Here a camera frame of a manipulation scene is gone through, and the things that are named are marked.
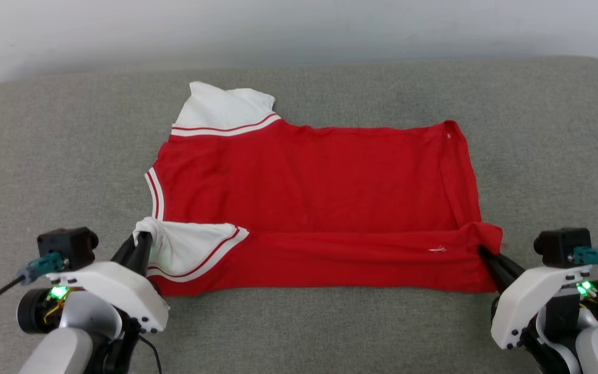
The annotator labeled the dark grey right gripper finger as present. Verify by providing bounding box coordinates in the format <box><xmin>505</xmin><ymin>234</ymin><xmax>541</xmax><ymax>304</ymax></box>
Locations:
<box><xmin>478</xmin><ymin>246</ymin><xmax>510</xmax><ymax>295</ymax></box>
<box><xmin>481</xmin><ymin>246</ymin><xmax>527</xmax><ymax>281</ymax></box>

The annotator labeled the red and white jersey garment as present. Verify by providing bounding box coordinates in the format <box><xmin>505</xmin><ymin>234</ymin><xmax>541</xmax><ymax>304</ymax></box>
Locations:
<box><xmin>144</xmin><ymin>81</ymin><xmax>504</xmax><ymax>297</ymax></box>

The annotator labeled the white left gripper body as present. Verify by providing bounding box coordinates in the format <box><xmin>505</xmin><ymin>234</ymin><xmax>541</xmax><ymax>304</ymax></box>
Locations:
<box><xmin>46</xmin><ymin>261</ymin><xmax>170</xmax><ymax>333</ymax></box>

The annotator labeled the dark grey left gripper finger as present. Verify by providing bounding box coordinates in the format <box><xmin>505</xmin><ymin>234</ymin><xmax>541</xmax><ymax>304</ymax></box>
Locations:
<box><xmin>111</xmin><ymin>235</ymin><xmax>140</xmax><ymax>274</ymax></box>
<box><xmin>134</xmin><ymin>231</ymin><xmax>154</xmax><ymax>278</ymax></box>

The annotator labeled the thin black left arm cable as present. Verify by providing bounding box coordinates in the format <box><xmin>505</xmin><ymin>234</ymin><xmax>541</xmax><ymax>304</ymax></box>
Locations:
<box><xmin>137</xmin><ymin>334</ymin><xmax>163</xmax><ymax>374</ymax></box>

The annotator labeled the teal-plug left camera cable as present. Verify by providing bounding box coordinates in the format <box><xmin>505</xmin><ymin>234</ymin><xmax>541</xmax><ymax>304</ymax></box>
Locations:
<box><xmin>0</xmin><ymin>251</ymin><xmax>67</xmax><ymax>318</ymax></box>

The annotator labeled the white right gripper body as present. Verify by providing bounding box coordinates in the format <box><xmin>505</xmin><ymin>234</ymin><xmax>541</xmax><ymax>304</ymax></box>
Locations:
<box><xmin>490</xmin><ymin>264</ymin><xmax>594</xmax><ymax>350</ymax></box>

